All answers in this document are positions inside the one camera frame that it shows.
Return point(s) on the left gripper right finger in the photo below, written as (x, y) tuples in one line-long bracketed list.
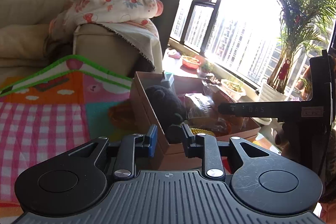
[(204, 147)]

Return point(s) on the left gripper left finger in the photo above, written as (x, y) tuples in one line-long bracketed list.
[(131, 147)]

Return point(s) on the packaged bread with barcode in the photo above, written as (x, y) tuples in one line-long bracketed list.
[(198, 105)]

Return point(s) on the black plush toy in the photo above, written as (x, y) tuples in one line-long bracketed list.
[(169, 110)]

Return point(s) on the pink cardboard box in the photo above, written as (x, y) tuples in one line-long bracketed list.
[(171, 156)]

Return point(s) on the white battery charger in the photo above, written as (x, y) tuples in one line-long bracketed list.
[(167, 81)]

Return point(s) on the red snack packet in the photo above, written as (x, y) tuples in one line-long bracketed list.
[(218, 126)]

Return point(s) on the brown gloved right hand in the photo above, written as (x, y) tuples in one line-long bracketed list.
[(313, 148)]

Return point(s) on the white plant pot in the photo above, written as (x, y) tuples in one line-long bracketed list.
[(234, 90)]

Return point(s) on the colourful play mat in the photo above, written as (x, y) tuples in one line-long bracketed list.
[(56, 109)]

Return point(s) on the red plant bowl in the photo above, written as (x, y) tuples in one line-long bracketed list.
[(190, 62)]

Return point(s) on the beige sofa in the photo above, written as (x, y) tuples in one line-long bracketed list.
[(91, 41)]

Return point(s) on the potted palm plant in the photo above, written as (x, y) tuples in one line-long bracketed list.
[(302, 22)]

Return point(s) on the floral quilt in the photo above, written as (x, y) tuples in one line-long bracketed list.
[(129, 19)]

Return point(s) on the beige folded blanket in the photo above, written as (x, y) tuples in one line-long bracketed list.
[(24, 46)]

